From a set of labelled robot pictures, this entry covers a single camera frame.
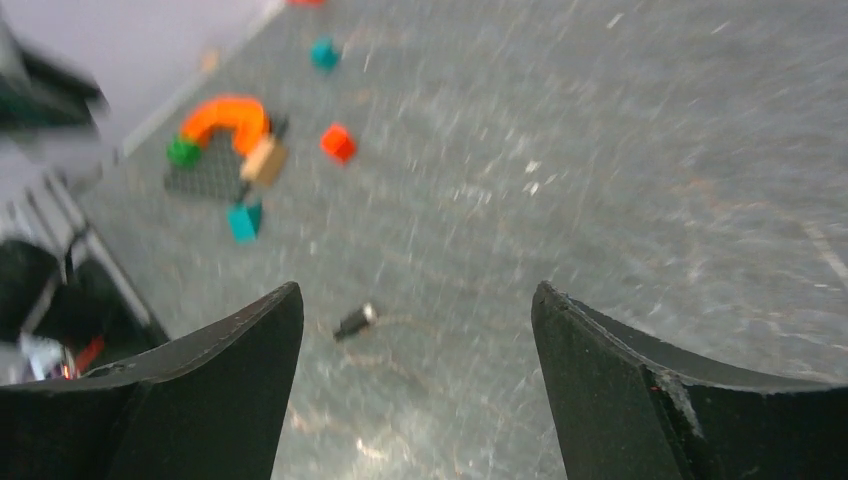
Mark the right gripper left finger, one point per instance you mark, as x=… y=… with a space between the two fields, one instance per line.
x=208 y=405

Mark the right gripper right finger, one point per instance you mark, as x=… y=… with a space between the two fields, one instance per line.
x=627 y=405

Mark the wooden block near arch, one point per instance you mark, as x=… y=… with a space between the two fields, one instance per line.
x=263 y=164

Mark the green block under arch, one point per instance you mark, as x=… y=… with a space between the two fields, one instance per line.
x=183 y=152

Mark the grey studded base plate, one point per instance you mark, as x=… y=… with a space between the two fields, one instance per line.
x=216 y=174

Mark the small teal cube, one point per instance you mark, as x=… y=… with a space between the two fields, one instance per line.
x=324 y=54

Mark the teal block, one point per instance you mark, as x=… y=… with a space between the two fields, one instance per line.
x=245 y=221

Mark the orange U-shaped block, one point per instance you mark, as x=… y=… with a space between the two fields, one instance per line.
x=244 y=117

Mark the black pen cap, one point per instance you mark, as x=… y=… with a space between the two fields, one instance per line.
x=355 y=321

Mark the red L-shaped block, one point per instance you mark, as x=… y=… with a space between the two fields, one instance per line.
x=307 y=3

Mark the small red cube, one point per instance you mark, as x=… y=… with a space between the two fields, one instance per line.
x=338 y=144

